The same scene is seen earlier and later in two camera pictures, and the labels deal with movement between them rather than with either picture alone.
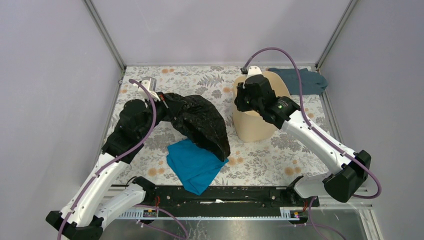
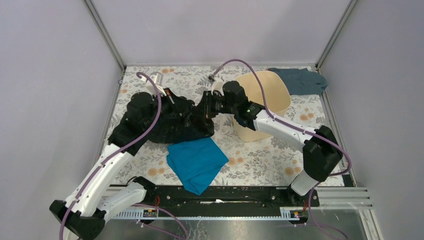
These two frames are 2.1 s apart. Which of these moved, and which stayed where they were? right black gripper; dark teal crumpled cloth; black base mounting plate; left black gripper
Moved: right black gripper
Stayed: left black gripper; dark teal crumpled cloth; black base mounting plate
